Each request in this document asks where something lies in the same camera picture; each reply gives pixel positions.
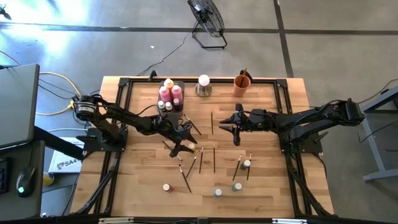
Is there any orange cup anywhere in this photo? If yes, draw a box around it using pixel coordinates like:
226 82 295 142
233 73 252 98

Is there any black computer mouse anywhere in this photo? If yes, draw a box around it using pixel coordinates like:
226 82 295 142
16 167 37 198

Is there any dark desk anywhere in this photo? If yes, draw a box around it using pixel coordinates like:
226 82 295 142
0 126 46 220

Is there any black fan cable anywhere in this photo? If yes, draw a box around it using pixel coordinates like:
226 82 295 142
136 29 195 77

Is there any white bulb brass lamp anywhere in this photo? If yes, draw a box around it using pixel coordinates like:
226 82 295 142
195 74 213 98

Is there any grey side table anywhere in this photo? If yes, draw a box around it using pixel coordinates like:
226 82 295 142
343 85 398 183

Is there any white metal bracket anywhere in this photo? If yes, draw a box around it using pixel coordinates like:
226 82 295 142
272 218 308 224
99 217 134 224

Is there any large pink paint bottle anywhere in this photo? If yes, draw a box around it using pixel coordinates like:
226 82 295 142
158 86 172 103
170 85 184 102

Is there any white printed box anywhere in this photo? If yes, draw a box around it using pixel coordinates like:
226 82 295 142
48 136 83 174

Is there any black keyboard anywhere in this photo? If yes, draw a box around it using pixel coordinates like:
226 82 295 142
0 157 9 195

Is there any black floor fan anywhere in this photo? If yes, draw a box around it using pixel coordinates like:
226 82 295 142
187 0 228 50

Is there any yellow cable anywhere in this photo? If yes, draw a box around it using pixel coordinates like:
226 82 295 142
35 71 82 116

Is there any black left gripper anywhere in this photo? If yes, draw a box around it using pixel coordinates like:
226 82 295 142
154 116 198 158

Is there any grey plastic bin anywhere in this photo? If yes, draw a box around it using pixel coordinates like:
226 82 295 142
157 80 186 119

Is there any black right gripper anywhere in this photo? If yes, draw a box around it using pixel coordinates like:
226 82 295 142
219 103 267 147

